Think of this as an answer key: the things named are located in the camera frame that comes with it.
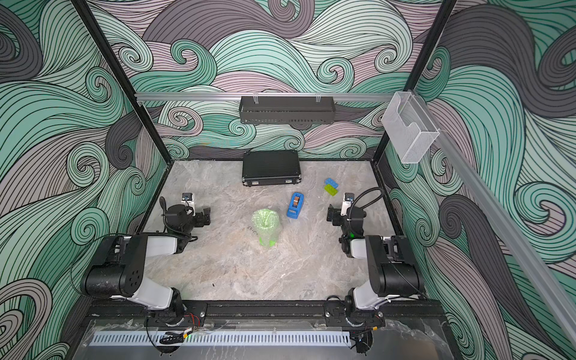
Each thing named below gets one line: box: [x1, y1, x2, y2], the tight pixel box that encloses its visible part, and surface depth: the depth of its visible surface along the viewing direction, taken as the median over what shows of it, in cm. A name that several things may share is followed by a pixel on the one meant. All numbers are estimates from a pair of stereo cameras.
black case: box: [242, 150, 302, 187], surface depth 116 cm
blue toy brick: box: [324, 177, 339, 189], surface depth 112 cm
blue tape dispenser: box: [286, 192, 305, 220], surface depth 100 cm
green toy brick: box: [323, 183, 339, 197], surface depth 109 cm
